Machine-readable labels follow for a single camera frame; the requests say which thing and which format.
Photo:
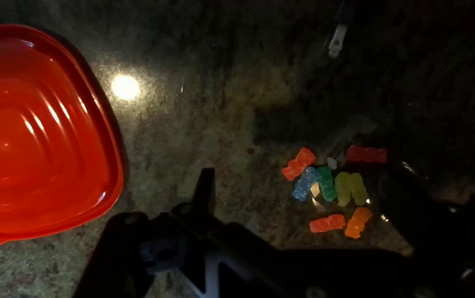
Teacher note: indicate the orange gummy bear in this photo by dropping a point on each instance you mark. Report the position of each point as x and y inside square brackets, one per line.
[357, 223]

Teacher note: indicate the blue gummy bear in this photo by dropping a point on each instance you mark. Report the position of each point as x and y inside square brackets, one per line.
[303, 185]

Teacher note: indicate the small silver metal object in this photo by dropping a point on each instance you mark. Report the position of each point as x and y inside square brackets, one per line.
[336, 42]

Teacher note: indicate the green gummy bear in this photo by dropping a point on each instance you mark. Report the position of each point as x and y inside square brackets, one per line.
[326, 185]

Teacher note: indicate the red gummy bear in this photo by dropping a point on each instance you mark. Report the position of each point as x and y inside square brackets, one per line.
[366, 155]

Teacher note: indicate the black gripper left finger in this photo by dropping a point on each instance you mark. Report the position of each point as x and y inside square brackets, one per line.
[164, 259]

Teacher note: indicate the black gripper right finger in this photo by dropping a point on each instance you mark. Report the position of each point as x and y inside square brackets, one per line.
[457, 249]

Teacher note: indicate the red white spiral coaster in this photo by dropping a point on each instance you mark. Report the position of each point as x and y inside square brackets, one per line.
[38, 138]

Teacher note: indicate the yellow gummy bear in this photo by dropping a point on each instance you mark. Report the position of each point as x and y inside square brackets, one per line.
[349, 190]

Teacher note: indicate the red-orange gummy bear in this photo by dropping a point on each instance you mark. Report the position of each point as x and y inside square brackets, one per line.
[298, 165]
[328, 224]

